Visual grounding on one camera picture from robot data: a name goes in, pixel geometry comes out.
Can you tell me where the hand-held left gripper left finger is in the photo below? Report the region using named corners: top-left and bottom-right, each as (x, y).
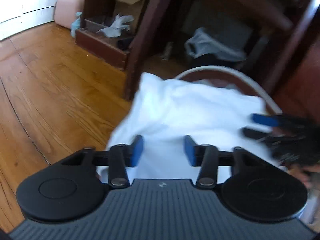
top-left (61, 134), bottom-right (145, 188)

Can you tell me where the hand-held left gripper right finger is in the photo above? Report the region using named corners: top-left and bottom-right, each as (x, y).
top-left (184, 134), bottom-right (275, 189)

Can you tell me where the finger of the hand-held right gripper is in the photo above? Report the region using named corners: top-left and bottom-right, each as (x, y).
top-left (241, 127), bottom-right (274, 141)
top-left (251, 113), bottom-right (282, 128)

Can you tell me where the white t-shirt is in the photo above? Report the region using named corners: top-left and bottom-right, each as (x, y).
top-left (96, 72), bottom-right (288, 180)

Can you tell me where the person's right hand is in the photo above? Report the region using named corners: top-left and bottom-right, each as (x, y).
top-left (287, 164), bottom-right (317, 189)

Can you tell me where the checkered rug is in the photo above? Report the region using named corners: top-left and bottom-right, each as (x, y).
top-left (175, 66), bottom-right (283, 116)

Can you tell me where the dark bin with plastic liner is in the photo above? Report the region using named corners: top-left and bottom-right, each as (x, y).
top-left (184, 27), bottom-right (253, 67)

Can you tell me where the dark wooden desk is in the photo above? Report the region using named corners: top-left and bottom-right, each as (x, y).
top-left (75, 0), bottom-right (320, 101)

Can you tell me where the light blue spray bottle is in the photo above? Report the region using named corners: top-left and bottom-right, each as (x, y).
top-left (71, 12), bottom-right (83, 37)

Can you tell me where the pink bag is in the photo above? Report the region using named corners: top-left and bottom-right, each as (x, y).
top-left (55, 0), bottom-right (85, 29)

